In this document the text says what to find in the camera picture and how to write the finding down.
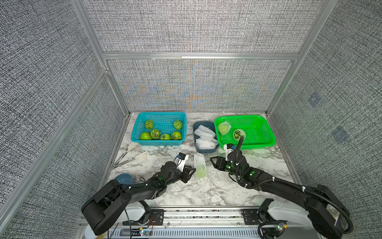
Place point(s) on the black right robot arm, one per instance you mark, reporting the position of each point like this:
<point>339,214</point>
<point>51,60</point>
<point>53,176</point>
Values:
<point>327,213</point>

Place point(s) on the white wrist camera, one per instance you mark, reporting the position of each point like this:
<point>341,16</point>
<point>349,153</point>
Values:
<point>182,158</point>
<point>228,148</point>

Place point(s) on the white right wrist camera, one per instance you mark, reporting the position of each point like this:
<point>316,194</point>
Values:
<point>228,148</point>

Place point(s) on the blue bowl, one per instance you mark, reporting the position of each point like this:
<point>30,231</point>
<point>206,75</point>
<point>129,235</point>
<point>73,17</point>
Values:
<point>125,178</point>

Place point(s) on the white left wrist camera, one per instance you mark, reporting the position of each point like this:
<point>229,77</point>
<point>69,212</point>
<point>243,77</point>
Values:
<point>182,158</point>

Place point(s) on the white foam net sleeve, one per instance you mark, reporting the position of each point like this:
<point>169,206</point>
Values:
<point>199,161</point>
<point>224,127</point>
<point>239,134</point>

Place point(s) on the white foam net pile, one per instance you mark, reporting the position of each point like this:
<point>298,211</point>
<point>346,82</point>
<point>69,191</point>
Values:
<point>205,138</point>

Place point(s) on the bright green plastic basket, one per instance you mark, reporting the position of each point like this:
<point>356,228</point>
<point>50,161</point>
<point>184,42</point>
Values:
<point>255,129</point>

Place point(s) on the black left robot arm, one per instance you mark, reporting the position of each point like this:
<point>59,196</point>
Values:
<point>104,208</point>

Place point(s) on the grey-blue plastic tub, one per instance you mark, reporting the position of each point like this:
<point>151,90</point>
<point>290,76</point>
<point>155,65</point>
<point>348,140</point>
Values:
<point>210,125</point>

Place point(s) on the teal plastic basket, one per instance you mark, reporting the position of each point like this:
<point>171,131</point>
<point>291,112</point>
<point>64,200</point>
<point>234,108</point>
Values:
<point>163,121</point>

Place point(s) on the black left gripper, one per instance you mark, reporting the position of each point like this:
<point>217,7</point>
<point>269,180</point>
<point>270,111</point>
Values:
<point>185,174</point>

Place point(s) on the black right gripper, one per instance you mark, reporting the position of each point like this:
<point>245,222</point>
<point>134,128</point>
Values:
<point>219,159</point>

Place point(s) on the custard apple in teal basket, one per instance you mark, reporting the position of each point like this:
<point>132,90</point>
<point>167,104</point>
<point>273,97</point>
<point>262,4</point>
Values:
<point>149,124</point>

